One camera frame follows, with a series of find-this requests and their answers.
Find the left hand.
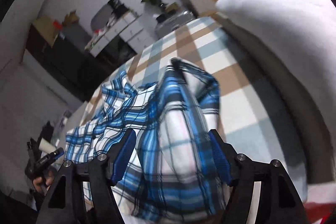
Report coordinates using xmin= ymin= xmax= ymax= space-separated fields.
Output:
xmin=33 ymin=171 xmax=54 ymax=195

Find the silver hard suitcase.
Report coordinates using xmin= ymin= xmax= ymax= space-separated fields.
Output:
xmin=155 ymin=10 xmax=196 ymax=38

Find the white drawer desk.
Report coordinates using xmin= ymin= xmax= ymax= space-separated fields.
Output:
xmin=85 ymin=12 xmax=155 ymax=57

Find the blue white plaid shirt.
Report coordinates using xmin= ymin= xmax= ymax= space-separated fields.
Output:
xmin=65 ymin=57 xmax=225 ymax=223

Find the dark cabinet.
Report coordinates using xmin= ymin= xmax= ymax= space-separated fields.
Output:
xmin=26 ymin=16 xmax=115 ymax=101

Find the white pillow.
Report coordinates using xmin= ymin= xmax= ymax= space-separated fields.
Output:
xmin=215 ymin=0 xmax=335 ymax=138

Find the checkered bed cover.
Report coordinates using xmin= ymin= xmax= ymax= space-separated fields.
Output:
xmin=79 ymin=16 xmax=309 ymax=204

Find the grey bag on desk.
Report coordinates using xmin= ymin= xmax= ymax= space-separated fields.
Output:
xmin=90 ymin=3 xmax=113 ymax=31

